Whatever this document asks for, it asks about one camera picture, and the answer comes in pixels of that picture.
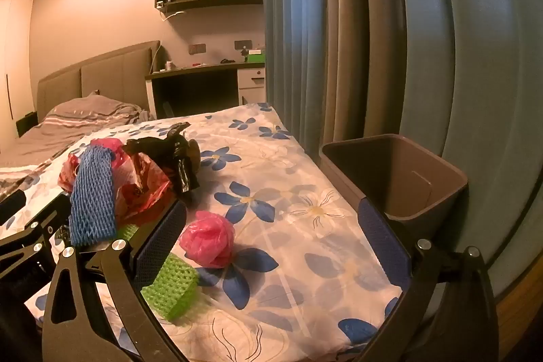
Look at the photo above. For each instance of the brown plastic trash bin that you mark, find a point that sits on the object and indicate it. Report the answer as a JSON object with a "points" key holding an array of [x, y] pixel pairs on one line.
{"points": [[403, 175]]}

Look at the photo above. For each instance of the green box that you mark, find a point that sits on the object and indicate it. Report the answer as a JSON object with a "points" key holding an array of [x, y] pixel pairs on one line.
{"points": [[256, 57]]}

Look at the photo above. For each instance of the dark wall socket panel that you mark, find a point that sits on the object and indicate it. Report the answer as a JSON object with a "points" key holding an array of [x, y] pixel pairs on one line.
{"points": [[242, 45], [197, 48]]}

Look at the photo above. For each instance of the black plastic bag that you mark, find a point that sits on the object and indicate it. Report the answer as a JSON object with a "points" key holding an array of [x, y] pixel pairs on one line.
{"points": [[161, 148]]}

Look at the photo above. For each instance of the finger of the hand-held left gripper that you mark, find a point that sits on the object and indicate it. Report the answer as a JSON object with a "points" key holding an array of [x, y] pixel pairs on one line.
{"points": [[40, 222], [12, 204]]}

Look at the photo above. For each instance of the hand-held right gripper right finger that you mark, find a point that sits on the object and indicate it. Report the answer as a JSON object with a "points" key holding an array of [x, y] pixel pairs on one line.
{"points": [[382, 243]]}

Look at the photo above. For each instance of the pink plastic bag ball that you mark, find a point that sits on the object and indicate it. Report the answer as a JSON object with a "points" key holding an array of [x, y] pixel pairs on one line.
{"points": [[208, 239]]}

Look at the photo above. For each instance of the padded bed headboard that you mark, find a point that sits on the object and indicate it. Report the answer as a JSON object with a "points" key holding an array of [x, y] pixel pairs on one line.
{"points": [[110, 78]]}

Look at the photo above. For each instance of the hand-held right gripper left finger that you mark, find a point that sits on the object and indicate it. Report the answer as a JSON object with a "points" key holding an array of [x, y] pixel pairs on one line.
{"points": [[161, 237]]}

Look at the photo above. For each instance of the blue foam net sleeve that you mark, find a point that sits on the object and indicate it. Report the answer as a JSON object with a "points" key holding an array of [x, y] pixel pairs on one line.
{"points": [[91, 196]]}

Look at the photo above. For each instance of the blue grey curtain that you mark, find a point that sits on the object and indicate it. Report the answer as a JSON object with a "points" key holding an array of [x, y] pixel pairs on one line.
{"points": [[360, 48]]}

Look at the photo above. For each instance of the dark desk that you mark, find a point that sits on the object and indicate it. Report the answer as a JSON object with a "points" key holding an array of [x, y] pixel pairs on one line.
{"points": [[195, 88]]}

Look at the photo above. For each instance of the dark nightstand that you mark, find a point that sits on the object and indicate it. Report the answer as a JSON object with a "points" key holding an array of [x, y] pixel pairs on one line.
{"points": [[26, 125]]}

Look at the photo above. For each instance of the green foam net sleeve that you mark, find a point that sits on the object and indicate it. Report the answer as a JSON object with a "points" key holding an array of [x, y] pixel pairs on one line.
{"points": [[174, 285]]}

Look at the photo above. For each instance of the white drawer cabinet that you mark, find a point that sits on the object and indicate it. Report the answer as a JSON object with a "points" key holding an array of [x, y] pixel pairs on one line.
{"points": [[251, 84]]}

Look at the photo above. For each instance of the red plastic bag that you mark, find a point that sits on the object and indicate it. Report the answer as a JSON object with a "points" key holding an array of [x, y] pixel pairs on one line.
{"points": [[144, 192]]}

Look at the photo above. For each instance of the blue flower bed sheet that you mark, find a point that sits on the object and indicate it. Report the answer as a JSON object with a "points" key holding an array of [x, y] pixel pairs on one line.
{"points": [[275, 196]]}

